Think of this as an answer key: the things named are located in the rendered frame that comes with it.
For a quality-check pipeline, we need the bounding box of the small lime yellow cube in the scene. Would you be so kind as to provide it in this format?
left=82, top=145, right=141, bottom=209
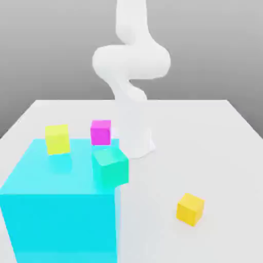
left=45, top=124, right=71, bottom=156

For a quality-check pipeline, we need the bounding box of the small teal green cube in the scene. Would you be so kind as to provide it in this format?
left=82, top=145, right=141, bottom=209
left=91, top=147, right=129, bottom=189

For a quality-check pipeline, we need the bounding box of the large cyan box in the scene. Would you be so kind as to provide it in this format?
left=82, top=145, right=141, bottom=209
left=0, top=138, right=122, bottom=263

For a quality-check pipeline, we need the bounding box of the small magenta cube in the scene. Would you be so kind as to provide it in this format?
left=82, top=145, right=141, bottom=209
left=90, top=120, right=112, bottom=146

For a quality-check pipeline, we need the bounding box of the small golden yellow cube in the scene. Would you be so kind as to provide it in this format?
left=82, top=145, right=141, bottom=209
left=176, top=192, right=205, bottom=228

